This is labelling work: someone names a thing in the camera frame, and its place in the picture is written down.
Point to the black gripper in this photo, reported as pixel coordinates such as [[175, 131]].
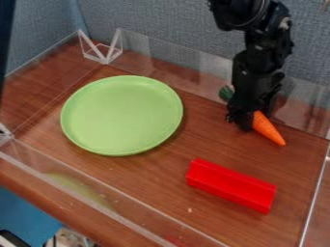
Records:
[[257, 89]]

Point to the orange toy carrot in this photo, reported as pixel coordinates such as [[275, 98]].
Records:
[[261, 124]]

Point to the clear acrylic enclosure wall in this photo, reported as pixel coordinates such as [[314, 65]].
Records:
[[131, 200]]

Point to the clear acrylic corner bracket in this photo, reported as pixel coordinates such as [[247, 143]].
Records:
[[99, 52]]

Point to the green round plate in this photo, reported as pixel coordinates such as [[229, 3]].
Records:
[[122, 115]]

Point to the red rectangular block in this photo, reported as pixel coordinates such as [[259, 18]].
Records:
[[231, 185]]

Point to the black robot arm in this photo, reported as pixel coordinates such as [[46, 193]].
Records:
[[265, 22]]

